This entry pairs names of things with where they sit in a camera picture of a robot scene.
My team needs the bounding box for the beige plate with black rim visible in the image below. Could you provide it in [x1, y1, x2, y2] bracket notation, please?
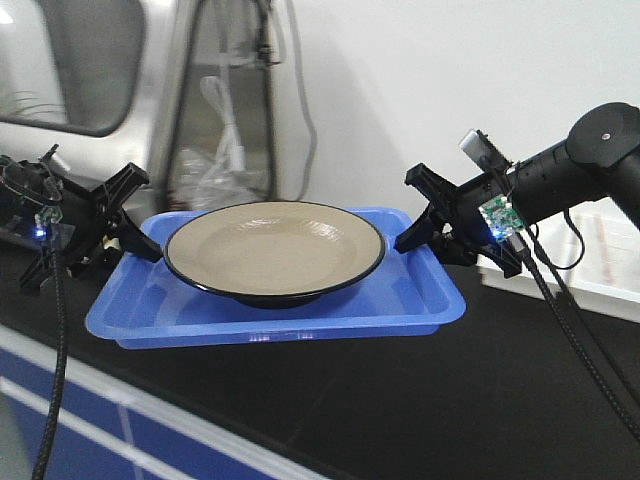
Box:
[164, 201, 386, 308]

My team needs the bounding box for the blue plastic tray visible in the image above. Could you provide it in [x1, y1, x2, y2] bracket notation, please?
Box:
[85, 207, 466, 349]

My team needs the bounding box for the green circuit board right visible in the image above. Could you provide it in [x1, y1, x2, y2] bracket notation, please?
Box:
[478, 195, 525, 242]

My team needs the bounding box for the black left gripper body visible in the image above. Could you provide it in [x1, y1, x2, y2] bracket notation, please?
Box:
[17, 161, 149, 293]

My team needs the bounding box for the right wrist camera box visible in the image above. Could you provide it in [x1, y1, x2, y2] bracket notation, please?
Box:
[458, 129, 513, 172]

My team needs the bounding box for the braided cable of arm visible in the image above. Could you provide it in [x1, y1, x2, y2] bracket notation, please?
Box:
[30, 234, 69, 480]
[509, 234, 640, 441]

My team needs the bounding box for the green circuit board left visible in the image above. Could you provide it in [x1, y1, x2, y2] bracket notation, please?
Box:
[34, 205, 63, 239]

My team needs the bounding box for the white right storage bin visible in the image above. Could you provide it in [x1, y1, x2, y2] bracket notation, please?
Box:
[539, 201, 639, 322]

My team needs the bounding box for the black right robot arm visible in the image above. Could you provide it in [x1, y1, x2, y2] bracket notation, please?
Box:
[394, 102, 639, 278]

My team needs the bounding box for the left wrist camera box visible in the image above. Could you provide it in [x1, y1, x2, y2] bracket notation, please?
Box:
[39, 144, 70, 177]

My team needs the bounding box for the thin black cable right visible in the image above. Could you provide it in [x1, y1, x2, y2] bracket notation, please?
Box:
[524, 209, 587, 271]

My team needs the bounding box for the stainless steel fume hood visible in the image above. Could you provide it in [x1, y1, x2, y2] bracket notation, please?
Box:
[1, 1, 301, 218]

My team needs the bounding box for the braided cable of right arm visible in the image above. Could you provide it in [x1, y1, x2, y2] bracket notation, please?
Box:
[509, 234, 640, 441]

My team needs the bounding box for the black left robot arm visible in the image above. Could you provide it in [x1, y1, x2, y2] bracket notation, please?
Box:
[1, 151, 163, 293]

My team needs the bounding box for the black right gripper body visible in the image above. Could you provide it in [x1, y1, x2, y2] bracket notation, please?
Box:
[405, 163, 522, 278]

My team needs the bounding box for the blue lab bench front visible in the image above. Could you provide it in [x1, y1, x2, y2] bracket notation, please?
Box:
[1, 327, 321, 479]

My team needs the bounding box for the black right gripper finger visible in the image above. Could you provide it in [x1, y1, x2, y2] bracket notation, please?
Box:
[430, 233, 477, 266]
[394, 209, 447, 253]

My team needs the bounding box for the green circuit board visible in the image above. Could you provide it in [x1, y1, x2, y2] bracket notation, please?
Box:
[478, 195, 525, 242]
[34, 205, 63, 239]

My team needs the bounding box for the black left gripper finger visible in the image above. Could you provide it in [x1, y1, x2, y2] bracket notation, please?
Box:
[67, 238, 123, 278]
[118, 209, 163, 262]

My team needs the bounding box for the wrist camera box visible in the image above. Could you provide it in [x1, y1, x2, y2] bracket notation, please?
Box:
[458, 129, 513, 172]
[39, 144, 70, 177]

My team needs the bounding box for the braided cable of left arm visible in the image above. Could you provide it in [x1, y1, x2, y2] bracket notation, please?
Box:
[30, 234, 69, 480]

